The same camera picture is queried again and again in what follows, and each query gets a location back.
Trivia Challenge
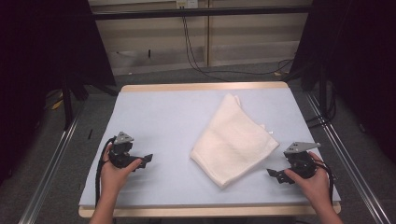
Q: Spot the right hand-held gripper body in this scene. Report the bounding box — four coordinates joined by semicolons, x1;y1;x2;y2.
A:
283;141;322;180

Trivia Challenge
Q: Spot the person's left hand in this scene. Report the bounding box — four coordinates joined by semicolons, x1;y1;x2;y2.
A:
99;143;143;202

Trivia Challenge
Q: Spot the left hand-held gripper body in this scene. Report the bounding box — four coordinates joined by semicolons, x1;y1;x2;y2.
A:
107;131;142;170

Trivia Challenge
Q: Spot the person's right hand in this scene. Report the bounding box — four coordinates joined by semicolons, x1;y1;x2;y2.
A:
283;150;332;209

